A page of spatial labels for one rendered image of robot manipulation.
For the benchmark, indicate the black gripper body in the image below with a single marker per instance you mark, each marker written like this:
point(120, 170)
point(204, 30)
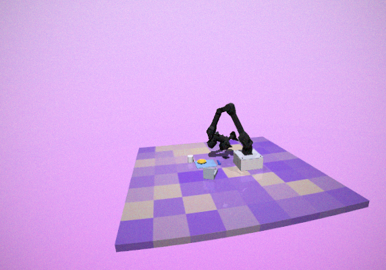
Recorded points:
point(232, 136)

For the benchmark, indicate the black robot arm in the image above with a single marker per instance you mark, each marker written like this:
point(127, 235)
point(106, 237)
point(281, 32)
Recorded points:
point(214, 136)

